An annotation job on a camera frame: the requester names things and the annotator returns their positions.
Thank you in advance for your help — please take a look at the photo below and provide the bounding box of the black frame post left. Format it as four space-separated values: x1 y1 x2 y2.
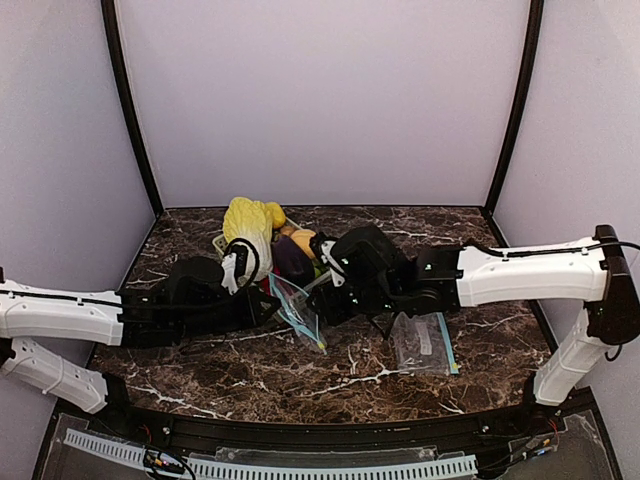
100 0 165 218

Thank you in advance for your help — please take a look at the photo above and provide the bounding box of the black front rail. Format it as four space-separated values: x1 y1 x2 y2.
90 405 564 453

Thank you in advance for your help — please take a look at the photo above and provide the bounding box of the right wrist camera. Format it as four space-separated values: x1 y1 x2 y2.
310 232 347 287

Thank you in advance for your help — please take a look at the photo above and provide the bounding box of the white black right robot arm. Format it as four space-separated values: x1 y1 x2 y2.
306 225 639 407

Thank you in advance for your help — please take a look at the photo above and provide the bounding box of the purple eggplant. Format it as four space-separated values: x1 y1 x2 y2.
272 236 315 286

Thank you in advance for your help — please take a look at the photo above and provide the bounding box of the orange pink peach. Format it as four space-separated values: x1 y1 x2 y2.
290 229 316 259

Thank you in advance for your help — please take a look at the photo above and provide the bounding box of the pale green plastic basket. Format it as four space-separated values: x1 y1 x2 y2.
212 234 331 292

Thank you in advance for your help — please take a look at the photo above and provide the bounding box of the yellow napa cabbage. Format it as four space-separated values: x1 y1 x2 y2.
222 197 273 282

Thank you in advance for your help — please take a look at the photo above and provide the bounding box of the black frame post right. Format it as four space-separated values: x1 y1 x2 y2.
484 0 545 216

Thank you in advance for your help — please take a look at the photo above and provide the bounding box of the clear zip bag blue zipper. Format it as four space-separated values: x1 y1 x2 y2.
268 273 327 355

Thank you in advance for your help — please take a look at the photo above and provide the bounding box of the yellow lemon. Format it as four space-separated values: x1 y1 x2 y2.
265 202 287 230

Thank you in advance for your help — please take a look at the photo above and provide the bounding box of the black frame post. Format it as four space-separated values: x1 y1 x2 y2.
100 0 165 218
484 0 545 216

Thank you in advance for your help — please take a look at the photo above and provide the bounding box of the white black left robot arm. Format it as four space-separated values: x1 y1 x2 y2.
1 256 281 414

